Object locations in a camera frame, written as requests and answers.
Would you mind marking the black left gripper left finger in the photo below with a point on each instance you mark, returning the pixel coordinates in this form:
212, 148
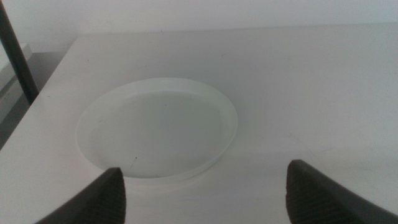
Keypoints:
102, 199

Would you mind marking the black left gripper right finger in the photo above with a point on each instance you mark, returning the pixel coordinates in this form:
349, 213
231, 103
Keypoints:
314, 199

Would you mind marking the white shallow bowl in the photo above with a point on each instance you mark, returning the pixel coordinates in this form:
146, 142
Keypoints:
155, 130

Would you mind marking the black metal pole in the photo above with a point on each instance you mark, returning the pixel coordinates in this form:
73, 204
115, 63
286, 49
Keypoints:
17, 59

